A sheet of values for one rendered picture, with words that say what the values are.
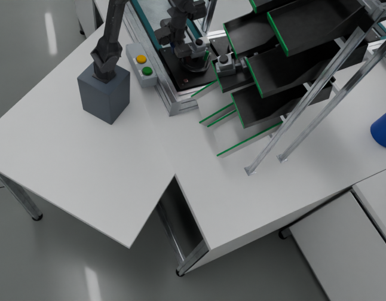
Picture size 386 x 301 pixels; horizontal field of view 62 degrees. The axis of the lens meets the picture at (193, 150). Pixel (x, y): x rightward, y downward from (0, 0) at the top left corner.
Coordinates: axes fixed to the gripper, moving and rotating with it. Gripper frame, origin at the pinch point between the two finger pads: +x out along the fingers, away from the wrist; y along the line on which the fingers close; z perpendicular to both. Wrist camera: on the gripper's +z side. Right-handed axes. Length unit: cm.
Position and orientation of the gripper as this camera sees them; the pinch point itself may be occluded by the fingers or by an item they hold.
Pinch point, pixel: (174, 46)
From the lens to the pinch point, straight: 135.1
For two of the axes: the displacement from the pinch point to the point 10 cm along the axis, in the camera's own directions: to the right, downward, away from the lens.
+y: 4.2, 8.3, -3.6
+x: -1.8, 4.6, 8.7
